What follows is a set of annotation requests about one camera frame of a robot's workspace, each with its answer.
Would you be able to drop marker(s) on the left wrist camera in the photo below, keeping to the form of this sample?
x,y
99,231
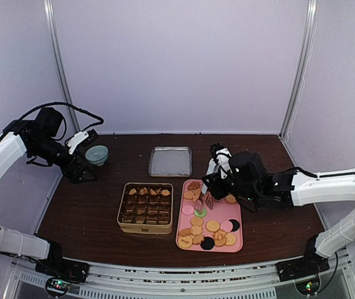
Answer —
x,y
82,138

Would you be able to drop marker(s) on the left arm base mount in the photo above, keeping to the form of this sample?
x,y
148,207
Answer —
x,y
69,270

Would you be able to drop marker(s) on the pink round cookie upper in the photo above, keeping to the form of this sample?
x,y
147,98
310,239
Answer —
x,y
187,210

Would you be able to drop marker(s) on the green round cookie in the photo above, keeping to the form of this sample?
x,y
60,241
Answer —
x,y
201,213

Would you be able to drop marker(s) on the black sandwich cookie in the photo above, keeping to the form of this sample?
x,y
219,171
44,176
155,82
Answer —
x,y
208,243
235,225

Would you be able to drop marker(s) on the light blue ceramic bowl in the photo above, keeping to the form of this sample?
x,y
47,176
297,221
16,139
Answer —
x,y
97,155

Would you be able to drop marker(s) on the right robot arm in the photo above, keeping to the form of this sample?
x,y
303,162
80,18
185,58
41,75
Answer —
x,y
244,176

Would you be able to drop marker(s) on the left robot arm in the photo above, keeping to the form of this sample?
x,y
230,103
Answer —
x,y
30,156

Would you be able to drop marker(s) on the swirl butter cookie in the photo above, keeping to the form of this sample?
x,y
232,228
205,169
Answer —
x,y
220,234

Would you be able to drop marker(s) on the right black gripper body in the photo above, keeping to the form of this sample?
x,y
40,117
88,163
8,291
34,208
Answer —
x,y
219,193

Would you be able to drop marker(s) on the gold cookie tin box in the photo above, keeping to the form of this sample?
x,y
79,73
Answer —
x,y
146,208

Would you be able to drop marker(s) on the right aluminium frame post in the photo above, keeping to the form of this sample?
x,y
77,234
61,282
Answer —
x,y
299,79

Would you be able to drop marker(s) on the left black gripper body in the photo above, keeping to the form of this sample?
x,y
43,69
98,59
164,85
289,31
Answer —
x,y
68,173

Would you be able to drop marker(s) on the silver tin lid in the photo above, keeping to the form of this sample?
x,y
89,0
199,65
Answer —
x,y
170,161

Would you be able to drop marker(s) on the black sandwich cookie right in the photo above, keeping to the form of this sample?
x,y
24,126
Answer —
x,y
235,225

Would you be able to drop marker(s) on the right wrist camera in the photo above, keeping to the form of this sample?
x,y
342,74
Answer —
x,y
220,160

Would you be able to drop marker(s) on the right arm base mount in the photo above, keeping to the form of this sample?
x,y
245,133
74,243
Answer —
x,y
299,268

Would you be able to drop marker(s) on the black sandwich cookie bottom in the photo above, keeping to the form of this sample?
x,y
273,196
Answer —
x,y
208,243

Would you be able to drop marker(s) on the clock face round cookie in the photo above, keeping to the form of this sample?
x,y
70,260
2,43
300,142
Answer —
x,y
185,242

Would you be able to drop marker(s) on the metal tongs white handle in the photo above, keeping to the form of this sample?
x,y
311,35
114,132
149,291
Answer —
x,y
205,196

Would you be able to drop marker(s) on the pink round cookie lower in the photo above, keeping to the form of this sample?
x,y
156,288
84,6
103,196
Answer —
x,y
227,226

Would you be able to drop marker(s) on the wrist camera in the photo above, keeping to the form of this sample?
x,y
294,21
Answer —
x,y
220,160
82,138

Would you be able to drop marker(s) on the pink round cookie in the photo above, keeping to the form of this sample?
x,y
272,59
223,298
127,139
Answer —
x,y
227,226
187,210

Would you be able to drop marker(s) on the pink plastic tray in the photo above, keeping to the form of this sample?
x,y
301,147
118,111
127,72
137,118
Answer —
x,y
198,227

